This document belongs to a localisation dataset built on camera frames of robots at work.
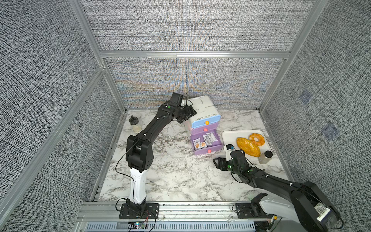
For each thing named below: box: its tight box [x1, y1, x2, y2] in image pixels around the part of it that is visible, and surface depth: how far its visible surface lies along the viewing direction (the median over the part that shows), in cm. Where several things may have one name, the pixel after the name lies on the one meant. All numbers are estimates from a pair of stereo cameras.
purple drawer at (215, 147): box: [190, 129, 223, 156], surface depth 97 cm
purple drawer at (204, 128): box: [190, 121, 220, 136], surface depth 93 cm
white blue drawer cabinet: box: [184, 95, 221, 140], surface depth 92 cm
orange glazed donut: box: [248, 132, 266, 146], surface depth 102 cm
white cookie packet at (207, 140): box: [202, 134, 213, 147], surface depth 99 cm
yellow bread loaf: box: [236, 137, 261, 158], surface depth 94 cm
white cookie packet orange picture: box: [192, 137, 202, 150], surface depth 99 cm
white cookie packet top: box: [206, 131, 218, 143], surface depth 102 cm
